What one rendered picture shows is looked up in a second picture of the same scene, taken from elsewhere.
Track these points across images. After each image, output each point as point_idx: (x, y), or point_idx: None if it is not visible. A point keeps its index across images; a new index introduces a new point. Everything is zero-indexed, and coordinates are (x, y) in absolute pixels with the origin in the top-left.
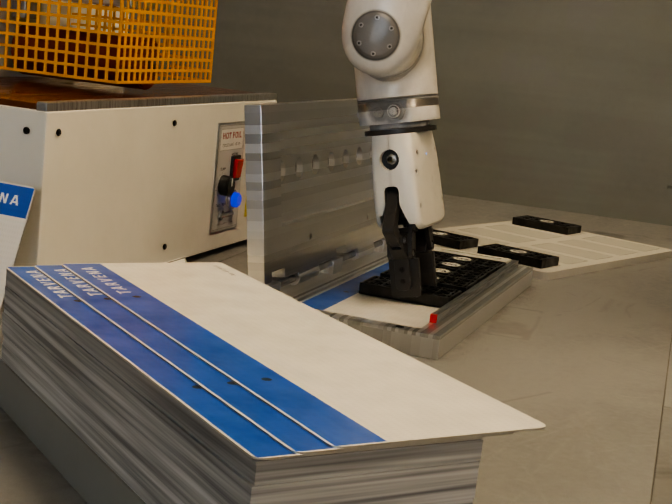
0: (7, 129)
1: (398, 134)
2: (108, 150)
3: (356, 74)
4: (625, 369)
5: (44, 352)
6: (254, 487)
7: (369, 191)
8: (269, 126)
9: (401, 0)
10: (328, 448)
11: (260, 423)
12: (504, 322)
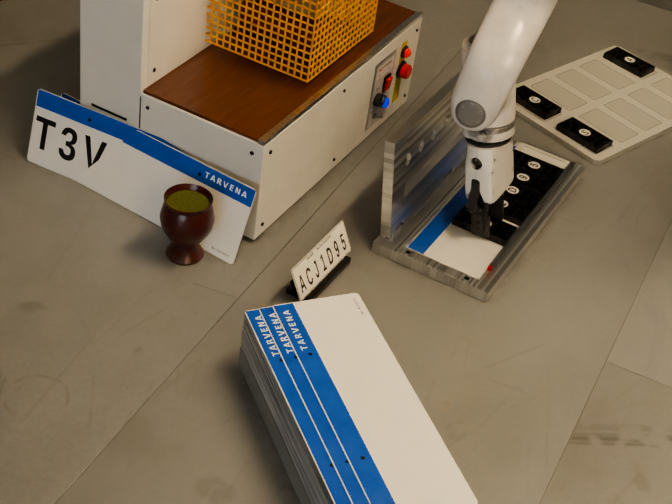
0: (240, 148)
1: (483, 150)
2: (300, 137)
3: None
4: (601, 311)
5: (264, 378)
6: None
7: None
8: (400, 150)
9: (488, 97)
10: None
11: (354, 503)
12: (544, 242)
